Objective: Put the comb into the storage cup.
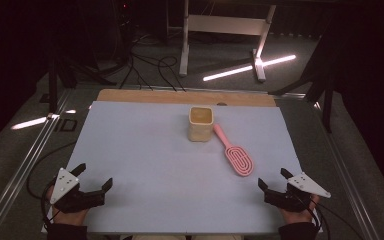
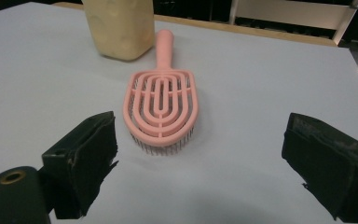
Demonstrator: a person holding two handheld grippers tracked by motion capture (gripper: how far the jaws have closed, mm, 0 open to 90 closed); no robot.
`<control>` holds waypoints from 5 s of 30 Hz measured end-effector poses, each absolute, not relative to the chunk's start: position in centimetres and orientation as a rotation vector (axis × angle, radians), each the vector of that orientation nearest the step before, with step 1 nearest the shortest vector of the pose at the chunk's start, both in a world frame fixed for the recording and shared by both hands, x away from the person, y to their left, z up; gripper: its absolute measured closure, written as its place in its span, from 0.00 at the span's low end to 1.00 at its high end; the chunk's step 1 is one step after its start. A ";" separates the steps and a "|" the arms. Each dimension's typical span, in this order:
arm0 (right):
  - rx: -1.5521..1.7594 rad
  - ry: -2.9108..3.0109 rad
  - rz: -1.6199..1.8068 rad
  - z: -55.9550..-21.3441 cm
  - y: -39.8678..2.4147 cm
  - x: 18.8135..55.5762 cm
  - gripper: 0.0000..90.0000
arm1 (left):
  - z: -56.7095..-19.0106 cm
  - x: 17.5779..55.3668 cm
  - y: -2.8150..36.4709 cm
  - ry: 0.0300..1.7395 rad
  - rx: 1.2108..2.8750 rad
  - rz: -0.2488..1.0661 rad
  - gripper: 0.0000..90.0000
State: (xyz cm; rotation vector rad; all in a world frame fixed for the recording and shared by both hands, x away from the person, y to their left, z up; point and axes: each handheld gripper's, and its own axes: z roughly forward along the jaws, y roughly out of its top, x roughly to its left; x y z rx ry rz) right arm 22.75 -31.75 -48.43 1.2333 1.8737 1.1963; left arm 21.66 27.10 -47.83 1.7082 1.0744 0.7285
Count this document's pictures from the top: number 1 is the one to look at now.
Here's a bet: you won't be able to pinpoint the black stand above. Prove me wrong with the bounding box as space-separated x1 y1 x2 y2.
268 13 336 134
47 56 60 114

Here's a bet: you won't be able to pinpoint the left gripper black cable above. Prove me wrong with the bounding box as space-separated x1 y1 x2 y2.
40 181 59 233

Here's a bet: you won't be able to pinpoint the white desk frame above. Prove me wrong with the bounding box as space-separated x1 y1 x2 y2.
178 0 277 83

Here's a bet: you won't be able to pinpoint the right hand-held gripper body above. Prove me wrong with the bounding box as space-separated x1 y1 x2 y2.
263 171 332 213

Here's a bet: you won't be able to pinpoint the pale blue table sheet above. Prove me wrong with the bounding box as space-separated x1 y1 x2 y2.
40 100 324 235

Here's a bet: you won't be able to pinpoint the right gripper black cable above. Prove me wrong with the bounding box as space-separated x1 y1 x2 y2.
293 191 332 240

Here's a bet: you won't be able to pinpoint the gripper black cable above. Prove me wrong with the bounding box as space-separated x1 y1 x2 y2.
293 191 332 240
40 181 59 233

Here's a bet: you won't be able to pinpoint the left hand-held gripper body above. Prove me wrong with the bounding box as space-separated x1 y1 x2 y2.
49 167 106 215

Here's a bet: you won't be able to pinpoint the wooden board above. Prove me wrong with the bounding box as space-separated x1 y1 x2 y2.
96 88 277 108

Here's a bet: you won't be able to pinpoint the black floor cables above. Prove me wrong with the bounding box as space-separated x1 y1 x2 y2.
119 29 188 93

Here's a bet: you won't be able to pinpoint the person's right hand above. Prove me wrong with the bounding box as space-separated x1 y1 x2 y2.
280 194 321 225

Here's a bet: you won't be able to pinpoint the beige square cup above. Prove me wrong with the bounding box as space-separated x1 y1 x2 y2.
187 105 215 143

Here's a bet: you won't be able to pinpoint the metal floor rail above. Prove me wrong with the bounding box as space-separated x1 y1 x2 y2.
311 99 383 240
0 89 73 240

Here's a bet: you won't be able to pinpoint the person's left hand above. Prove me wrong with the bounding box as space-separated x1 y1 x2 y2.
45 185 90 228

